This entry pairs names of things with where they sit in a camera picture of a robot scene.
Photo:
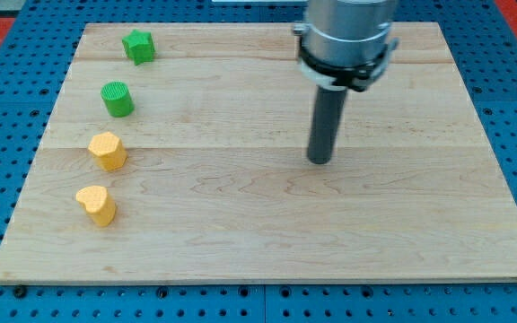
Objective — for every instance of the yellow hexagon block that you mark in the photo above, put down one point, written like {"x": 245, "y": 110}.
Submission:
{"x": 108, "y": 151}

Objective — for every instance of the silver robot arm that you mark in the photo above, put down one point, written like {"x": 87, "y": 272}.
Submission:
{"x": 343, "y": 44}

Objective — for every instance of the green star block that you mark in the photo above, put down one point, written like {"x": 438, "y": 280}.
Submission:
{"x": 139, "y": 46}

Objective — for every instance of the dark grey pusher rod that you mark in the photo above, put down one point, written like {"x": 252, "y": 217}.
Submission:
{"x": 326, "y": 117}

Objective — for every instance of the wooden board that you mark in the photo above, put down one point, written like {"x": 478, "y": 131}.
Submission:
{"x": 216, "y": 187}

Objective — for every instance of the green cylinder block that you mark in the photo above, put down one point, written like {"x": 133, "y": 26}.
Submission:
{"x": 117, "y": 99}

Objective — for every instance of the yellow heart block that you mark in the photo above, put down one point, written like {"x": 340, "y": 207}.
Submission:
{"x": 98, "y": 204}

